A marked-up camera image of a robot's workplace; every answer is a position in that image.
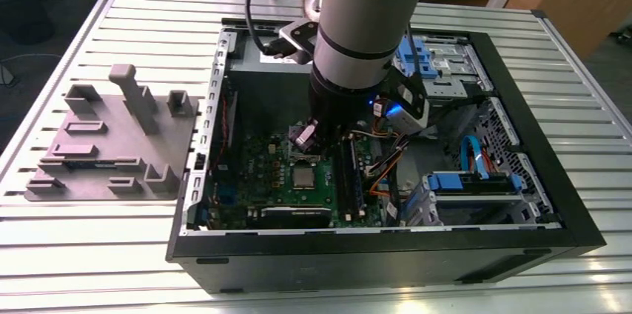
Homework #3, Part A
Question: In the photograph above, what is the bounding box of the CPU with silver top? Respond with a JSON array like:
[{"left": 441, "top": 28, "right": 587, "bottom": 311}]
[{"left": 291, "top": 167, "right": 317, "bottom": 188}]

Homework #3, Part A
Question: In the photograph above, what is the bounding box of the grey power supply unit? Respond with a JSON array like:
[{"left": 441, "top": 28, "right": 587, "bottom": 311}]
[{"left": 224, "top": 36, "right": 317, "bottom": 124}]

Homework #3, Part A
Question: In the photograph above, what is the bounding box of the metal socket cover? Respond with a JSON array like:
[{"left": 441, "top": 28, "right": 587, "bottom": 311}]
[{"left": 288, "top": 124, "right": 323, "bottom": 164}]

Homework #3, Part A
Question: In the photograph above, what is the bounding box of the black RAM slot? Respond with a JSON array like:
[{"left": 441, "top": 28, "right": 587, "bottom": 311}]
[
  {"left": 329, "top": 134, "right": 349, "bottom": 218},
  {"left": 336, "top": 135, "right": 355, "bottom": 218},
  {"left": 341, "top": 135, "right": 360, "bottom": 218}
]

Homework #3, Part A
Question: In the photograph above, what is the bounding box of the green Dell motherboard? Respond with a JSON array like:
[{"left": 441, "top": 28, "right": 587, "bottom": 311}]
[{"left": 235, "top": 130, "right": 389, "bottom": 229}]

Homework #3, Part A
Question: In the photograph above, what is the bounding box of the blue plastic drive latch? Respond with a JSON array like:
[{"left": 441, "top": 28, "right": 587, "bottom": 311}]
[{"left": 395, "top": 38, "right": 440, "bottom": 80}]

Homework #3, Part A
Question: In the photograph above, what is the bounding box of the metal drive cage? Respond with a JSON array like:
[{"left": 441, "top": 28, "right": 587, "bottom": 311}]
[{"left": 389, "top": 36, "right": 495, "bottom": 118}]

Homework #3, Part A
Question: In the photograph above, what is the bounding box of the black graphics card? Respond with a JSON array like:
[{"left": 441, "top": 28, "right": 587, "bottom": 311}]
[{"left": 259, "top": 205, "right": 332, "bottom": 229}]

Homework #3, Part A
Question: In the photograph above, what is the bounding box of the hard disk in blue carrier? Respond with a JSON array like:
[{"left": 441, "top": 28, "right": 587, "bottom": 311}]
[{"left": 427, "top": 171, "right": 524, "bottom": 196}]

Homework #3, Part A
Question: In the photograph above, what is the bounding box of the black PC case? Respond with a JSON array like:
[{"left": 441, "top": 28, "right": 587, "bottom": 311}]
[{"left": 165, "top": 17, "right": 607, "bottom": 295}]

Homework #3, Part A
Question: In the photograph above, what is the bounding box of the metal disk bay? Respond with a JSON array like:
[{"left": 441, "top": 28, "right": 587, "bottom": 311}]
[{"left": 419, "top": 176, "right": 561, "bottom": 226}]

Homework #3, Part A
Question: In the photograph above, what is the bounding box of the grey parts rack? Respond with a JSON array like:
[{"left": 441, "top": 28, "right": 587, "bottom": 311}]
[{"left": 24, "top": 64, "right": 207, "bottom": 202}]

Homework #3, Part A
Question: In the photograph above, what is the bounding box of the RAM stick on rack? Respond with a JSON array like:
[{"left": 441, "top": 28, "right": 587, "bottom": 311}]
[{"left": 41, "top": 158, "right": 140, "bottom": 167}]

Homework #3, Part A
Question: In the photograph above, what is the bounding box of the wooden cabinet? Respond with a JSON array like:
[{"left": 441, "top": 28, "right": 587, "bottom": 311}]
[{"left": 535, "top": 0, "right": 632, "bottom": 59}]

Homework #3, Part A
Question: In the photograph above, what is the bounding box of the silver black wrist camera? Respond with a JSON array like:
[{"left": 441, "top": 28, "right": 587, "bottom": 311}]
[{"left": 383, "top": 78, "right": 431, "bottom": 133}]

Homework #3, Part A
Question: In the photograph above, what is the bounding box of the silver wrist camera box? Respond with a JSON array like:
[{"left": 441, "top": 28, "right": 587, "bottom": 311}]
[{"left": 279, "top": 20, "right": 320, "bottom": 66}]

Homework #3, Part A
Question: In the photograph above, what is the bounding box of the black cable bundle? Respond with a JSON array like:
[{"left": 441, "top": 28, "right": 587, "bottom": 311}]
[{"left": 395, "top": 97, "right": 495, "bottom": 152}]

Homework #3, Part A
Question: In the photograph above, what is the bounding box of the blue SATA wire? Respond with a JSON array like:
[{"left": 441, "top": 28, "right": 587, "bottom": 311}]
[{"left": 459, "top": 136, "right": 495, "bottom": 181}]

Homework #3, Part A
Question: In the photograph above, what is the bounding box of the black camera cable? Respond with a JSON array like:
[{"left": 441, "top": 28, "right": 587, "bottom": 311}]
[{"left": 245, "top": 0, "right": 297, "bottom": 59}]

